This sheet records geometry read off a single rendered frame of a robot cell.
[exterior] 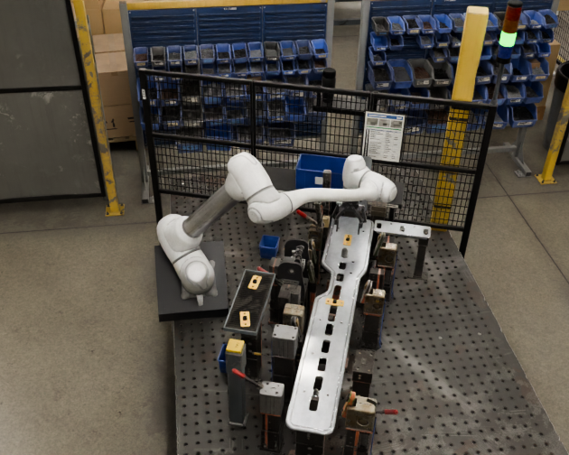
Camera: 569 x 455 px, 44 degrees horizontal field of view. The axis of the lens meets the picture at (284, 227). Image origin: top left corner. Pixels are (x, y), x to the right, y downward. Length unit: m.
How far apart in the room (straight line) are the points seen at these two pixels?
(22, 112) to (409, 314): 2.99
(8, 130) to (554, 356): 3.88
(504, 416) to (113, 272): 2.83
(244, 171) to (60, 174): 2.70
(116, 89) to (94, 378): 2.60
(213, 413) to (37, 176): 2.82
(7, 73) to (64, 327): 1.71
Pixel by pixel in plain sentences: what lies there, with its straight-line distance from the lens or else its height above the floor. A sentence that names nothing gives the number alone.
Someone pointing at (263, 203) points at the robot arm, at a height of 1.52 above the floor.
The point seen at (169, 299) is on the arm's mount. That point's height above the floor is 0.80.
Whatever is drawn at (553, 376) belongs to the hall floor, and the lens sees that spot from 4.55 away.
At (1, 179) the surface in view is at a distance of 5.52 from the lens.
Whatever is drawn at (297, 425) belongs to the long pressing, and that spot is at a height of 1.00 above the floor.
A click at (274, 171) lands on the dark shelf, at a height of 1.03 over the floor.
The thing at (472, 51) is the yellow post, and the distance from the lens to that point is 3.68.
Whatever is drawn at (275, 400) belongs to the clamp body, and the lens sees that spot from 2.80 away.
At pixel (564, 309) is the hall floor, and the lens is 5.01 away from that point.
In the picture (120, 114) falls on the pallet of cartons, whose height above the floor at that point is 0.36.
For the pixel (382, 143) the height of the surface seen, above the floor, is 1.26.
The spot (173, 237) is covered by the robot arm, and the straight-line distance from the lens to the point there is 3.34.
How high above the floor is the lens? 3.22
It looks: 37 degrees down
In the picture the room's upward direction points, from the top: 1 degrees clockwise
